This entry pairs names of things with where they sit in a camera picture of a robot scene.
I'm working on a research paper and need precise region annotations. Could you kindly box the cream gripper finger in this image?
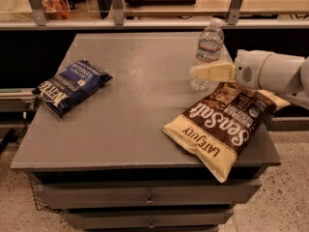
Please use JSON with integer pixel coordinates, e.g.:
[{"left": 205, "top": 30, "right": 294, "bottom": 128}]
[{"left": 189, "top": 62, "right": 236, "bottom": 82}]

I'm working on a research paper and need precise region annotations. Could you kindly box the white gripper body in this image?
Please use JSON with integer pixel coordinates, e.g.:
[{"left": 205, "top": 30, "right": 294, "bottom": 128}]
[{"left": 235, "top": 49, "right": 272, "bottom": 89}]

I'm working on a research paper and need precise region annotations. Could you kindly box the clear plastic water bottle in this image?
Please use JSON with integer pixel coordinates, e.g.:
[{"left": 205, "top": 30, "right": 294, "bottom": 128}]
[{"left": 189, "top": 16, "right": 226, "bottom": 92}]

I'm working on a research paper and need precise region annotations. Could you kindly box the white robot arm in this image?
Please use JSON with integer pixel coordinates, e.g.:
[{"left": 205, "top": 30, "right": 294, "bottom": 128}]
[{"left": 189, "top": 49, "right": 309, "bottom": 109}]

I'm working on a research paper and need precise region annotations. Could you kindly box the brown Sea Salt chip bag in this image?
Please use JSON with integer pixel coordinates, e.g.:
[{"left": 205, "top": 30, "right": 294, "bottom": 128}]
[{"left": 163, "top": 82, "right": 289, "bottom": 183}]

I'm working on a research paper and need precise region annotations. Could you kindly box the blue Kettle chip bag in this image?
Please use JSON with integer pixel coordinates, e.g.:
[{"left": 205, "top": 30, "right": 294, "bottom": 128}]
[{"left": 32, "top": 60, "right": 113, "bottom": 119}]

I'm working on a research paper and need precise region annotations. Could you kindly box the orange bag behind glass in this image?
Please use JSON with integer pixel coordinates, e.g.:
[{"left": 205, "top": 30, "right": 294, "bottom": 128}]
[{"left": 41, "top": 0, "right": 70, "bottom": 19}]

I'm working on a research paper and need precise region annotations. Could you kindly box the grey drawer cabinet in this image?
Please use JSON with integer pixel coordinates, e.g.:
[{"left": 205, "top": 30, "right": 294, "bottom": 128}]
[{"left": 12, "top": 32, "right": 280, "bottom": 232}]

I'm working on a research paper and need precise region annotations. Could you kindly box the lower grey drawer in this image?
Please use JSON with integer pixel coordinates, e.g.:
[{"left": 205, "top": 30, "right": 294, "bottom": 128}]
[{"left": 65, "top": 209, "right": 234, "bottom": 230}]

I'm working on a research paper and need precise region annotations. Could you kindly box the grey drawer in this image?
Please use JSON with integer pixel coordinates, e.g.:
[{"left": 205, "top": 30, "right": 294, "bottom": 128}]
[
  {"left": 65, "top": 209, "right": 234, "bottom": 230},
  {"left": 34, "top": 179, "right": 262, "bottom": 209}
]

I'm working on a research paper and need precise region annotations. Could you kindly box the upper grey drawer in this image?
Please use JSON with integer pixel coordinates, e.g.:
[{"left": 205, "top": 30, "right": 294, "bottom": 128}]
[{"left": 34, "top": 179, "right": 262, "bottom": 209}]

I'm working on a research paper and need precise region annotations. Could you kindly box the metal shelf rail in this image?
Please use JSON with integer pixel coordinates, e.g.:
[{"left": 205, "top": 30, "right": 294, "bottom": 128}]
[{"left": 0, "top": 19, "right": 309, "bottom": 31}]

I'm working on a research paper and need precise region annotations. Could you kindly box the black cable on floor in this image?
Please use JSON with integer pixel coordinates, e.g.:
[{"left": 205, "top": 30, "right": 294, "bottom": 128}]
[{"left": 0, "top": 111, "right": 30, "bottom": 155}]

